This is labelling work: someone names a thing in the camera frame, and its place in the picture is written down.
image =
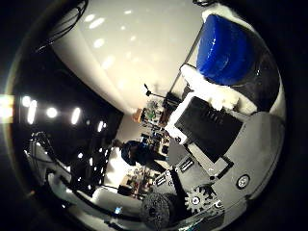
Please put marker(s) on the black tripod stand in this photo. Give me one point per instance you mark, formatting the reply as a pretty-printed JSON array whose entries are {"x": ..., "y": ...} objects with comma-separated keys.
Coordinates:
[{"x": 154, "y": 93}]

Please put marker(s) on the thin black pole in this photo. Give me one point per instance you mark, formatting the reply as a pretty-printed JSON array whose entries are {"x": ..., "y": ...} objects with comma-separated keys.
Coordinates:
[{"x": 186, "y": 59}]

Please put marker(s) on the cluttered shelf with parts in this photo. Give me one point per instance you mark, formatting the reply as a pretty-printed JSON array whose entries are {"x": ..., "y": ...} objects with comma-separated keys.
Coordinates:
[{"x": 154, "y": 112}]

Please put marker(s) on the person in dark blue top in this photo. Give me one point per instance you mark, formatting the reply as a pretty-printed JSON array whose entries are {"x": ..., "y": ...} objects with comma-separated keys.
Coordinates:
[{"x": 138, "y": 153}]

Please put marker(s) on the clear bottle with blue cap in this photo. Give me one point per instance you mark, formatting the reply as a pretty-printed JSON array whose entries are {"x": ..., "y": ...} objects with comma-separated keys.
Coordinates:
[{"x": 224, "y": 51}]

